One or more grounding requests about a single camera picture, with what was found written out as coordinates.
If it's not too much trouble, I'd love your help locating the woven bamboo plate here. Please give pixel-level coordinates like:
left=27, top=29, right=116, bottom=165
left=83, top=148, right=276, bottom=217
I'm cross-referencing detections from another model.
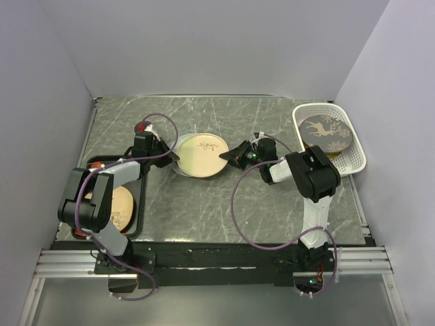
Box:
left=326, top=152, right=341, bottom=160

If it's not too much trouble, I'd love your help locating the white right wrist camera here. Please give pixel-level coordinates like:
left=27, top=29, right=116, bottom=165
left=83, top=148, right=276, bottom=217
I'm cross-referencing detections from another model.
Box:
left=251, top=132, right=265, bottom=143

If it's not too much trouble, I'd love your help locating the black table front frame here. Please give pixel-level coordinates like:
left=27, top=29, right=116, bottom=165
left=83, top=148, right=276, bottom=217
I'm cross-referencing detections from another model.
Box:
left=94, top=237, right=337, bottom=289

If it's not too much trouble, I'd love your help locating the white perforated plastic bin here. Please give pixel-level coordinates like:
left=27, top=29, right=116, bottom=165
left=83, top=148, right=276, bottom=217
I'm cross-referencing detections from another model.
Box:
left=292, top=103, right=366, bottom=176

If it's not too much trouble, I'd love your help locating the clear glass plate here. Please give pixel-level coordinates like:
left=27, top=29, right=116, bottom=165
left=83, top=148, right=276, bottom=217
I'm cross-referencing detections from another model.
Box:
left=298, top=115, right=353, bottom=154

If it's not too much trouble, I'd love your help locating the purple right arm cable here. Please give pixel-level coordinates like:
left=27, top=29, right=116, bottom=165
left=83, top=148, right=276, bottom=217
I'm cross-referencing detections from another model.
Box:
left=230, top=134, right=341, bottom=297

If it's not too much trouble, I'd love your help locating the cream painted plate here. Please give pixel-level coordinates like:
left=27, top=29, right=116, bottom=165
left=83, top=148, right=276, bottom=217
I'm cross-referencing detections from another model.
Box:
left=84, top=186, right=135, bottom=234

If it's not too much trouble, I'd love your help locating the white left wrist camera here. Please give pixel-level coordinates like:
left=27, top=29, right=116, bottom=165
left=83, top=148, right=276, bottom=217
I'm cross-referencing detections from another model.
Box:
left=143, top=120, right=158, bottom=136

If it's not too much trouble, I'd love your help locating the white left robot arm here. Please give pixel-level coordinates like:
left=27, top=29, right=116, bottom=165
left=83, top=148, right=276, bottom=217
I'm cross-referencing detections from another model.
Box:
left=57, top=131, right=179, bottom=273

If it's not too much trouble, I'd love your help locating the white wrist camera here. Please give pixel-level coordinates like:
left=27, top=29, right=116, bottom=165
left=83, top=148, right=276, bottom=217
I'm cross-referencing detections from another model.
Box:
left=143, top=120, right=158, bottom=136
left=251, top=132, right=265, bottom=143

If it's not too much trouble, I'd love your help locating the orange plastic chopsticks tool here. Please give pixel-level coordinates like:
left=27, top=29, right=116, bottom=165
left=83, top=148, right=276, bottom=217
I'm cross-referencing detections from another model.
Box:
left=90, top=161, right=105, bottom=169

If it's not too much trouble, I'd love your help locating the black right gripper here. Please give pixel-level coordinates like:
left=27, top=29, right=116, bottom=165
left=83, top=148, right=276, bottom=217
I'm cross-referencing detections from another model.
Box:
left=220, top=140, right=264, bottom=170

